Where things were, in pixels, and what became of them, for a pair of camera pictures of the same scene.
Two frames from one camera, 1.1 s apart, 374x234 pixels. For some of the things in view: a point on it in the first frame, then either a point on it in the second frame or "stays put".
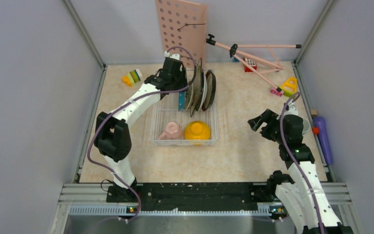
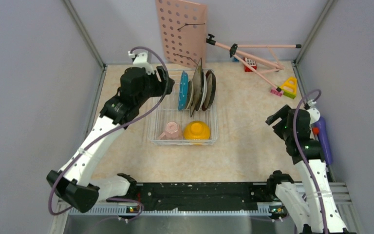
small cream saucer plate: [189, 96] stays put
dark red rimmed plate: [211, 87] stays put
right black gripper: [268, 116] to [283, 113]
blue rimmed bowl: [181, 100] stays put
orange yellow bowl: [197, 130] stays put
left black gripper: [182, 74] to [160, 85]
